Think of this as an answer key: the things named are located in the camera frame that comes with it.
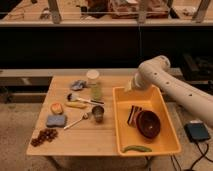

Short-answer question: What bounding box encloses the green chili pepper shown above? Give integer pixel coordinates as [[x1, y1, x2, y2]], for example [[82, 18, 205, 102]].
[[122, 145, 152, 153]]

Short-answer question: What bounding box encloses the black cable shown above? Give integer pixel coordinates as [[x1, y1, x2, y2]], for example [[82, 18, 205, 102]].
[[170, 139, 213, 171]]

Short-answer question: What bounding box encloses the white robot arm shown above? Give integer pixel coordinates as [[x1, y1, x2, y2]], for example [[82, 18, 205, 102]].
[[125, 55, 213, 129]]

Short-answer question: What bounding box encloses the clear jar with white lid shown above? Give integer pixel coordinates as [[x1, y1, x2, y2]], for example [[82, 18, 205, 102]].
[[86, 69, 102, 101]]

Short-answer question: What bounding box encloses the yellow banana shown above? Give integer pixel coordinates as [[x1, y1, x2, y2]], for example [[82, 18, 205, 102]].
[[65, 102, 87, 109]]

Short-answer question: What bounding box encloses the metal spoon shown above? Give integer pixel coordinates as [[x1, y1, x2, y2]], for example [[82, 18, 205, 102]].
[[63, 113, 89, 130]]

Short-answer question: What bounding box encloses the black foot pedal box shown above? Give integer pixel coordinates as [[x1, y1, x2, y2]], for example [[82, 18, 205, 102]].
[[184, 123, 211, 142]]

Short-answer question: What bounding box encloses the makeup brush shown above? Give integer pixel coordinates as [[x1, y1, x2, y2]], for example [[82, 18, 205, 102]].
[[67, 93, 104, 105]]

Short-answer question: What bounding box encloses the orange peach fruit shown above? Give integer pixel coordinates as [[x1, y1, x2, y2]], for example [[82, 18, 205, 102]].
[[50, 103, 63, 115]]

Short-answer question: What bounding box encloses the wooden table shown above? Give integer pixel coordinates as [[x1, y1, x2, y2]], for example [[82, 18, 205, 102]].
[[26, 76, 129, 157]]

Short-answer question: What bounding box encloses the blue sponge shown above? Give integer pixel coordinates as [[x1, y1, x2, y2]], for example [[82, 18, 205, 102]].
[[46, 115, 67, 127]]

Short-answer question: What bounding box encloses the striped eraser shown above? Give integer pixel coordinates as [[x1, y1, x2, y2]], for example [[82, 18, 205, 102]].
[[127, 105, 142, 127]]

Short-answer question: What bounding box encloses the dark brown bowl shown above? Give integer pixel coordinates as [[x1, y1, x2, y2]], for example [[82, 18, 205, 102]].
[[136, 110, 161, 139]]

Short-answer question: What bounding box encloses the bunch of dark grapes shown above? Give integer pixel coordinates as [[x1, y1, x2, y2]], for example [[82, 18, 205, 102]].
[[30, 129, 58, 147]]

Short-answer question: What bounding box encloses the small metal cup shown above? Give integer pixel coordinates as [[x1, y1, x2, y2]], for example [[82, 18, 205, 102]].
[[92, 105, 104, 123]]

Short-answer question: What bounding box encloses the yellow plastic tray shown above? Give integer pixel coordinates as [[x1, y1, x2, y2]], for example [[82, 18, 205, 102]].
[[113, 86, 181, 157]]

